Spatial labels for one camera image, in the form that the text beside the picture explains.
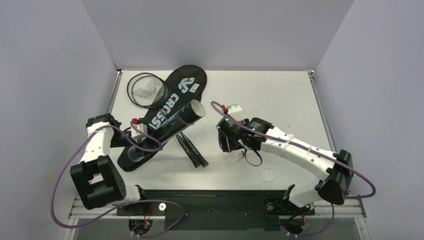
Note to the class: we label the black shuttlecock tube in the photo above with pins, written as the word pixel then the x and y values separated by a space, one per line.
pixel 174 125

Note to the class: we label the white shuttlecock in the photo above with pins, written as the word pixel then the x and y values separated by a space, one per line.
pixel 237 156

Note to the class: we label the black Crossway racket bag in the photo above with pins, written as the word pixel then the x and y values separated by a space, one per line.
pixel 172 96

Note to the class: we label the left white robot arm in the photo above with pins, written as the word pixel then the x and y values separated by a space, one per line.
pixel 96 178

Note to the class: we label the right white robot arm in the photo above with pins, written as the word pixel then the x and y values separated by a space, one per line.
pixel 332 181

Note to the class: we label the black badminton racket upper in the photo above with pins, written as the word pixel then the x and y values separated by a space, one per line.
pixel 145 89

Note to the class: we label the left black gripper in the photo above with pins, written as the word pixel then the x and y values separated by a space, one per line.
pixel 133 139

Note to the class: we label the aluminium frame rail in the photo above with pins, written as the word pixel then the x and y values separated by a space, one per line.
pixel 351 209

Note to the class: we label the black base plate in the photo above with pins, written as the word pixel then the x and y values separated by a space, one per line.
pixel 218 209

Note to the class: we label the black badminton racket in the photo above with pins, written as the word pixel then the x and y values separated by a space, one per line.
pixel 185 88
pixel 145 89

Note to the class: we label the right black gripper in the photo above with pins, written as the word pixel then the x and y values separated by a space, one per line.
pixel 224 138

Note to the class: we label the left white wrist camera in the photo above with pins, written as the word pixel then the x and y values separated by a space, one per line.
pixel 138 129

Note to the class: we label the black badminton racket lower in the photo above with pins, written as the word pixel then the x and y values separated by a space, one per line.
pixel 185 88

